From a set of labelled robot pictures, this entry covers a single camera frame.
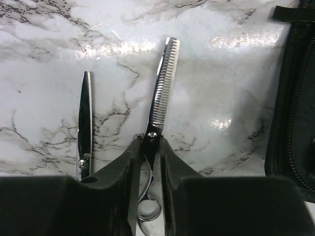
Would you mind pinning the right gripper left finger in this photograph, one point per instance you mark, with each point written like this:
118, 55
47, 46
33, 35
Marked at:
103, 204

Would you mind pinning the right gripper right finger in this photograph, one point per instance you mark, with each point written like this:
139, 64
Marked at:
227, 206

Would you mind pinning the silver thinning scissors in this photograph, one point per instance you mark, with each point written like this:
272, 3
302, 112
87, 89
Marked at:
149, 207

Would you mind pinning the silver cutting scissors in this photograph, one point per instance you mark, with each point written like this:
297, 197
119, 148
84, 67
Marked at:
84, 129

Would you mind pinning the black zip tool case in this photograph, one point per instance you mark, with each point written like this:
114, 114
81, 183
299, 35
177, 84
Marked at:
291, 145

